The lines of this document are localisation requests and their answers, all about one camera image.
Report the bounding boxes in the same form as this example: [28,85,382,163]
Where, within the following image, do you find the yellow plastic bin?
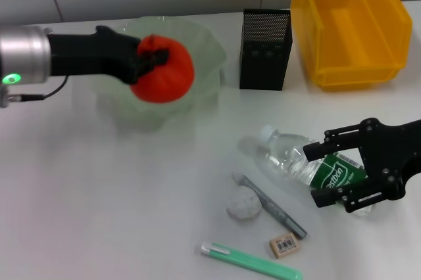
[289,0,414,92]

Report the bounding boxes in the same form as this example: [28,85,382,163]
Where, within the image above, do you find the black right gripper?
[303,116,421,214]

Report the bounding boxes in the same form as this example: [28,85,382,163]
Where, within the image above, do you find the beige eraser with barcode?
[268,231,301,259]

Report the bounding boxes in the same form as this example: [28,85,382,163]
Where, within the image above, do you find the clear green-label water bottle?
[259,124,378,217]

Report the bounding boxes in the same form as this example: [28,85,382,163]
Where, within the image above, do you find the green glass fruit plate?
[91,15,228,133]

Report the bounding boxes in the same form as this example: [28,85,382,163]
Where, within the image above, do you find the green utility knife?
[200,241,303,280]

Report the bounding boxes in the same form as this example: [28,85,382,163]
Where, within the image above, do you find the black mesh pen holder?
[239,8,292,91]

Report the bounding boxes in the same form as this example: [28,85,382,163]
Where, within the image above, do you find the white paper ball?
[226,185,263,222]

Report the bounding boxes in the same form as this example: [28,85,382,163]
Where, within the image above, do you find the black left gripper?
[47,25,170,85]

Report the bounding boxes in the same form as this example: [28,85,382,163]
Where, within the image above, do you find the grey marker pen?
[231,173,309,240]

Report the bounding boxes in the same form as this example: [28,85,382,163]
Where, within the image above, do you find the orange fruit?
[128,34,195,105]

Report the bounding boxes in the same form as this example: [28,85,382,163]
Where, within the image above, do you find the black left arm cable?
[6,75,69,102]

